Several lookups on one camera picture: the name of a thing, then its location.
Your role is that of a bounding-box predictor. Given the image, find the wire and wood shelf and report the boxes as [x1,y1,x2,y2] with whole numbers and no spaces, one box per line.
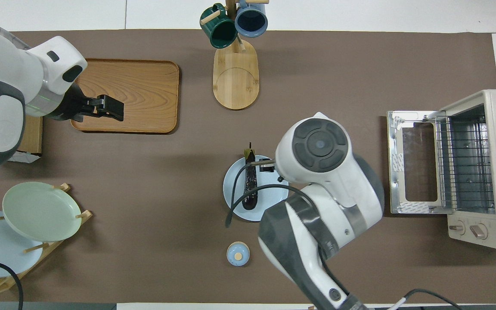
[0,11,44,163]

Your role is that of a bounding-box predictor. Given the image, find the wooden serving tray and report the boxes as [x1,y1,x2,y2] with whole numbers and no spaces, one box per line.
[70,59,180,134]

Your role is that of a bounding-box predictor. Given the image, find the dark green ceramic mug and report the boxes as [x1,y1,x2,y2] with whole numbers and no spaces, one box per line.
[200,3,238,49]

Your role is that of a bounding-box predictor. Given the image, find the wooden mug tree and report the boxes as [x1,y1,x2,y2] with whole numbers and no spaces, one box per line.
[200,0,270,110]

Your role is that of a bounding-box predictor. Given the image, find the glass oven door with handle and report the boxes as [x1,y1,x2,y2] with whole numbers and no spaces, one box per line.
[387,111,446,214]

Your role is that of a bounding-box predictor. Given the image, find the brown table mat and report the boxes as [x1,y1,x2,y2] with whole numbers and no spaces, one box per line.
[0,29,496,304]

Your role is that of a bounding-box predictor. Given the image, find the blue ceramic mug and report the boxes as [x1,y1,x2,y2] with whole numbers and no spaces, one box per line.
[234,0,269,38]

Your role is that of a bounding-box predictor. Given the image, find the small blue lid wooden knob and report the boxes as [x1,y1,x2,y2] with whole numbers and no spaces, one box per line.
[226,241,250,267]

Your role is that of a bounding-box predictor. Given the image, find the dark purple eggplant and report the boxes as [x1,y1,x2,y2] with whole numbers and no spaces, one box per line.
[242,142,259,211]

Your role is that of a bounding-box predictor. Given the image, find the pale green plate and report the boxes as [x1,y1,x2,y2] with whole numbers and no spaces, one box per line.
[2,181,82,242]

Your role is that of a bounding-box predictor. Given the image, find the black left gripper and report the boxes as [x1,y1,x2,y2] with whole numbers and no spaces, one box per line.
[54,84,125,122]

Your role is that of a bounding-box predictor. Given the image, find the wooden plate rack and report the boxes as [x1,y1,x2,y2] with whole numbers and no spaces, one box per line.
[0,183,93,295]

